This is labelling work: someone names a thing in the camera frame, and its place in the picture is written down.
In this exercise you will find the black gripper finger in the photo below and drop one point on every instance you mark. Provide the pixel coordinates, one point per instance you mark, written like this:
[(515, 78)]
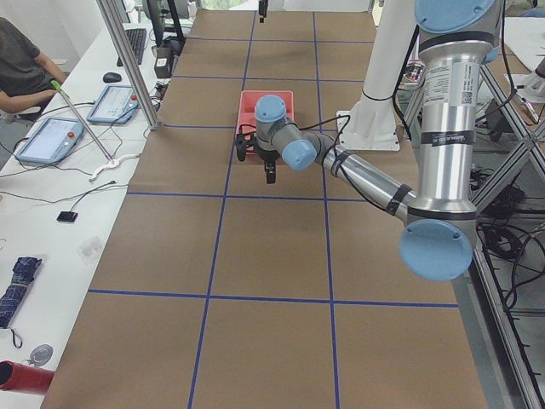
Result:
[(262, 9)]

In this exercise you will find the white camera stand base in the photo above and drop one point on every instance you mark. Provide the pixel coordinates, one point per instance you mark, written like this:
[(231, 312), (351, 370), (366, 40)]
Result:
[(372, 124)]

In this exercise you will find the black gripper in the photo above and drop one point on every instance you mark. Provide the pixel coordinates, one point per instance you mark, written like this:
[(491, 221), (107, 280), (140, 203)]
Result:
[(268, 157)]

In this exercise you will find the pink plastic bin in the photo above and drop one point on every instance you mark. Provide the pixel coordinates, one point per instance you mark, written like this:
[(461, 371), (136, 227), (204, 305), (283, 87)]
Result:
[(246, 115)]

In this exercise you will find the aluminium frame post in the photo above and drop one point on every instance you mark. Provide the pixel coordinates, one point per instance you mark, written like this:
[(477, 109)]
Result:
[(114, 25)]

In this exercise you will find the blue teach pendant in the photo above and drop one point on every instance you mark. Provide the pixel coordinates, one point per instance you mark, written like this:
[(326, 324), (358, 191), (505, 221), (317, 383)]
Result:
[(51, 142), (115, 105)]

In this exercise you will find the metal rod green tip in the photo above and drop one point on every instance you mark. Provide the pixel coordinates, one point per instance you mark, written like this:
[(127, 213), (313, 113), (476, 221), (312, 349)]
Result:
[(66, 98)]

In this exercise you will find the seated person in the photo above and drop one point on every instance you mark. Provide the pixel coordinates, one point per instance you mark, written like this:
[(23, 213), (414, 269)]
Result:
[(26, 72)]

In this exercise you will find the small black device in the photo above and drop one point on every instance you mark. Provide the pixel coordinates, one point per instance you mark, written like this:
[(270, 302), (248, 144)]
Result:
[(67, 216)]

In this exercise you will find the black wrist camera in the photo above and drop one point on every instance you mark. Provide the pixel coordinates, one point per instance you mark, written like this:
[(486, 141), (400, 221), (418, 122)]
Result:
[(245, 141)]

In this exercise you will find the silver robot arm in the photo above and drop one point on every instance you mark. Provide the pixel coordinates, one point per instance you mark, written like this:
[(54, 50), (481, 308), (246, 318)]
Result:
[(453, 40)]

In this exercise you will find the black keyboard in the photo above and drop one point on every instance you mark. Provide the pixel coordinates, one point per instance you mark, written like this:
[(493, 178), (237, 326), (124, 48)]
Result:
[(137, 41)]

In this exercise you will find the red cylinder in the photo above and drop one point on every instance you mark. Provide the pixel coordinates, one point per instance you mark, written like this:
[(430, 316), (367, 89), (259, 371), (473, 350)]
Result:
[(17, 377)]

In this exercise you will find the folded dark blue umbrella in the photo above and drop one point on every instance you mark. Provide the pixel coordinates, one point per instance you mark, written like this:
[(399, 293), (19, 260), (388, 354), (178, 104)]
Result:
[(24, 272)]

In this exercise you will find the black computer mouse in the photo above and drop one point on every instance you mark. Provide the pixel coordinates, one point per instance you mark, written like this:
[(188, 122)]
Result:
[(111, 77)]

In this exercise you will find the far blue teach pendant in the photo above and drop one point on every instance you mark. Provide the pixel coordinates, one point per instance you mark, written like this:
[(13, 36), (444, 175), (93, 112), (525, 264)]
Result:
[(115, 105)]

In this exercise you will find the near blue teach pendant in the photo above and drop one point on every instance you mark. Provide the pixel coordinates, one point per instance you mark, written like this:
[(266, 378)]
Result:
[(51, 142)]

